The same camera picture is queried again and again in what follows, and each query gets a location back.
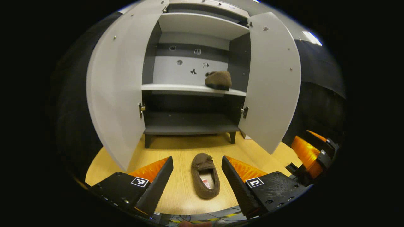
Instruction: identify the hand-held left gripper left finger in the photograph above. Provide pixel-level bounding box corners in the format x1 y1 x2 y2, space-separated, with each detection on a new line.
90 156 174 218

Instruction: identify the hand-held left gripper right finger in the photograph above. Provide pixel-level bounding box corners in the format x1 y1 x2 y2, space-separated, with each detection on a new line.
222 155 308 219

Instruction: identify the brown fuzzy shoe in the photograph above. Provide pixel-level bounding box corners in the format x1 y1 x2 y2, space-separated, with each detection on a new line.
191 153 220 199
205 70 232 91

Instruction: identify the white cabinet door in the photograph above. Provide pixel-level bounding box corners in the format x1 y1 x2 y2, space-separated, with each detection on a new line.
238 12 302 155
86 0 170 172

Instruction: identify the white cabinet drawer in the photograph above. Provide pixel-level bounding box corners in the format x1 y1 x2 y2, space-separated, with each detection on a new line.
169 0 250 18

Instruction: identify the small ceiling light panel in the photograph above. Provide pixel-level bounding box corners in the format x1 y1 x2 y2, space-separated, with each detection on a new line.
302 31 323 46

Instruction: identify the black backdrop cloth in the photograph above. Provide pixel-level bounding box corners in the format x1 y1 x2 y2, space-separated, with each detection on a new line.
47 13 347 182

